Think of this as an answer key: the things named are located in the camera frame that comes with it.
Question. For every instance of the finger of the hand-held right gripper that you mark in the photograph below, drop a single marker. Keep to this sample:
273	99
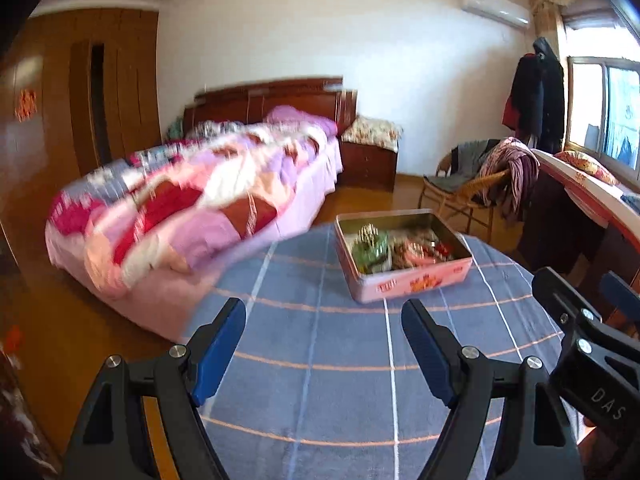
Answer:
560	300
622	300

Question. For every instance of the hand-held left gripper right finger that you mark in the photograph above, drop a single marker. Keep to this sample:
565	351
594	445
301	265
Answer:
425	355

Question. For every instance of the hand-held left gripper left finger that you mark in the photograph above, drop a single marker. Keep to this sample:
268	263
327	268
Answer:
220	355

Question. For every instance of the pink metal tin box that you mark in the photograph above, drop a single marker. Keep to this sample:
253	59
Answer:
425	280

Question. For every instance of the pink bangle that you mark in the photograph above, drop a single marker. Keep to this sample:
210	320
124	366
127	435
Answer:
417	255

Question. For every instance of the red jewelry piece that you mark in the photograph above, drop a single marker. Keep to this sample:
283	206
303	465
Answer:
443	249

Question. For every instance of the green jewelry piece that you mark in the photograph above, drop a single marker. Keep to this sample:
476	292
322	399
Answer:
370	255

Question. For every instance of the blue cloth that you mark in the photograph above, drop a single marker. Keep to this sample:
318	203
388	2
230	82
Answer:
631	202

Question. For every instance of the blue plaid tablecloth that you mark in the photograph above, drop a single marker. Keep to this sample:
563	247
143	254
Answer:
325	360

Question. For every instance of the white desk with red edge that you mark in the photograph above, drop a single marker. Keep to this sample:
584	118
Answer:
590	187

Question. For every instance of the maroon garment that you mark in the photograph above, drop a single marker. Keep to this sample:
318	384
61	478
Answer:
517	175

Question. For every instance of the floral cushion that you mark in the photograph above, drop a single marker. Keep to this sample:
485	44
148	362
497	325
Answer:
587	165

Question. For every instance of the wicker chair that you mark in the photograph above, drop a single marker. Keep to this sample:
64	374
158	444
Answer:
465	200

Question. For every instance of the pink patchwork quilt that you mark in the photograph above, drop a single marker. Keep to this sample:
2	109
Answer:
190	210

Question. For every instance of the grey garment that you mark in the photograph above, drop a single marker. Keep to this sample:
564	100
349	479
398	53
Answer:
467	157

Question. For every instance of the wooden bed with purple sheet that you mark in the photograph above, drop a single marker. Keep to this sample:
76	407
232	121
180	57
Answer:
310	195

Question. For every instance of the window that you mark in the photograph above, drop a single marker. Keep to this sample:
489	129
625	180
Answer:
615	110

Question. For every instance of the dark wooden nightstand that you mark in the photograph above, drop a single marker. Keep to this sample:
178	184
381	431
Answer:
367	167

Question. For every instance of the black hooded coat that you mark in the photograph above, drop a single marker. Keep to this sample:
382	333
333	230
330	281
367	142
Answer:
550	100

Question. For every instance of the floral cloth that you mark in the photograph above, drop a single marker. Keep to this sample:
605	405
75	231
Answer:
372	132

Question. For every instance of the teal cloth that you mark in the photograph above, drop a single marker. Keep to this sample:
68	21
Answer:
176	129

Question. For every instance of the purple pillow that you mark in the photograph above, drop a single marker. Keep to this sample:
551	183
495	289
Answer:
300	119

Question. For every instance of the brown wooden wardrobe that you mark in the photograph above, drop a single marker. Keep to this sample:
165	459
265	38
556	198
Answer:
60	125

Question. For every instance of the beige curtain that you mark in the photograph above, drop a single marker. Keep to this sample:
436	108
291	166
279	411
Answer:
547	20

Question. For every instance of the white air conditioner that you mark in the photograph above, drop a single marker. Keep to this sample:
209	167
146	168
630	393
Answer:
495	7

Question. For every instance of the red paper wardrobe decoration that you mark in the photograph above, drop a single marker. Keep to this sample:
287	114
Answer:
26	105

